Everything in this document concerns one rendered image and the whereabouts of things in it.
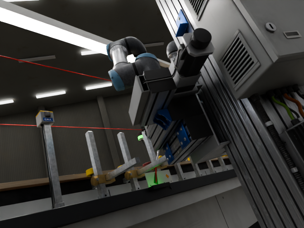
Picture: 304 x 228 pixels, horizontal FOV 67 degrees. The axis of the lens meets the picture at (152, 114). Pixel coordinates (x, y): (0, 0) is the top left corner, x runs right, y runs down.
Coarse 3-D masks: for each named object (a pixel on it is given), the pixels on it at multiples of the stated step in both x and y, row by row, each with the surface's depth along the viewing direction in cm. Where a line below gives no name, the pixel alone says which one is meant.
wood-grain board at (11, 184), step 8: (216, 160) 274; (136, 168) 178; (64, 176) 136; (72, 176) 140; (80, 176) 143; (0, 184) 113; (8, 184) 115; (16, 184) 117; (24, 184) 120; (32, 184) 122; (40, 184) 127; (48, 184) 132
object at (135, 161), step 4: (132, 160) 119; (136, 160) 118; (124, 164) 123; (128, 164) 121; (132, 164) 119; (136, 164) 120; (120, 168) 125; (124, 168) 123; (128, 168) 123; (112, 172) 130; (116, 172) 127; (120, 172) 126; (108, 176) 132; (112, 176) 130; (92, 188) 142; (96, 188) 141
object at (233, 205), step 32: (224, 160) 291; (0, 192) 115; (32, 192) 125; (64, 192) 136; (96, 192) 150; (224, 192) 254; (160, 224) 172; (192, 224) 195; (224, 224) 225; (256, 224) 271
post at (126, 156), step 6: (120, 132) 162; (120, 138) 160; (120, 144) 159; (126, 144) 159; (126, 150) 156; (126, 156) 154; (132, 168) 152; (132, 180) 148; (132, 186) 148; (138, 186) 148
